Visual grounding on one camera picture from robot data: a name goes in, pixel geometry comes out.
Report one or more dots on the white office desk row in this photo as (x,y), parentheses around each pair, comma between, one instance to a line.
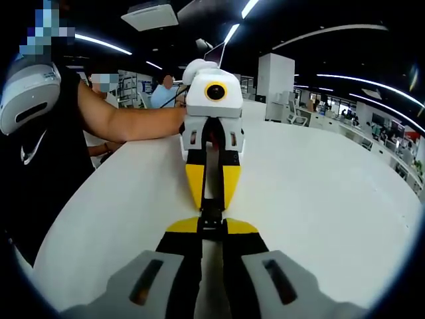
(382,146)

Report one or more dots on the small green desk plant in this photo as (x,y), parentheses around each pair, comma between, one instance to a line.
(419,166)

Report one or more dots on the white square pillar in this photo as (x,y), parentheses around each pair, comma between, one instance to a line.
(275,83)

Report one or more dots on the white office chair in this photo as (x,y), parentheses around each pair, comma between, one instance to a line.
(299,118)

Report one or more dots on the straight ceiling light strip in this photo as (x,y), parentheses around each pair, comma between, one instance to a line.
(365,80)
(232,33)
(103,43)

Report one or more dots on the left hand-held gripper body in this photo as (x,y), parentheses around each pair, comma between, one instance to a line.
(216,103)

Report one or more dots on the ceiling air conditioner unit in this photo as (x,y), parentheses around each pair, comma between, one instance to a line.
(149,16)

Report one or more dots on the black plastic buckle socket part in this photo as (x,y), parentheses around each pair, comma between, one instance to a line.
(210,210)

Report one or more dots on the white chest-worn device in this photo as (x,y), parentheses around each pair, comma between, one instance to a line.
(30,96)

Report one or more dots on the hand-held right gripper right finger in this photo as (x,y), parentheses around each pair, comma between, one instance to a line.
(282,285)

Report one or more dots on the curved ceiling light strip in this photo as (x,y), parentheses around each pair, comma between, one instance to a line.
(332,29)

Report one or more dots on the person's black shirt torso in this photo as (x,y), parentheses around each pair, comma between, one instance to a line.
(50,186)

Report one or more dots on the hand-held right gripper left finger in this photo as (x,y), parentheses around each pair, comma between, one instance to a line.
(146,282)

